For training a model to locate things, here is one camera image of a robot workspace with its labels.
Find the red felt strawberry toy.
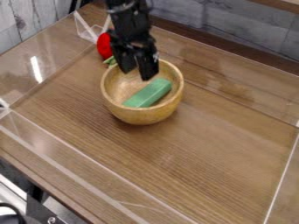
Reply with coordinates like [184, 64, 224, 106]
[97, 32, 116, 67]

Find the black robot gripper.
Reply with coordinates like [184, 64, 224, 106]
[105, 0, 158, 81]

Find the green rectangular block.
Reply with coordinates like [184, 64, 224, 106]
[122, 78, 172, 108]

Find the black metal bracket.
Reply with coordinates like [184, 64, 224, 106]
[24, 195, 66, 224]

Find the clear acrylic triangular bracket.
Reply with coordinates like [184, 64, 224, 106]
[73, 11, 110, 44]

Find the brown wooden bowl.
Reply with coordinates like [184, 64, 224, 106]
[100, 59, 184, 125]

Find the black cable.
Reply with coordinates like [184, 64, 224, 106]
[0, 202, 28, 224]

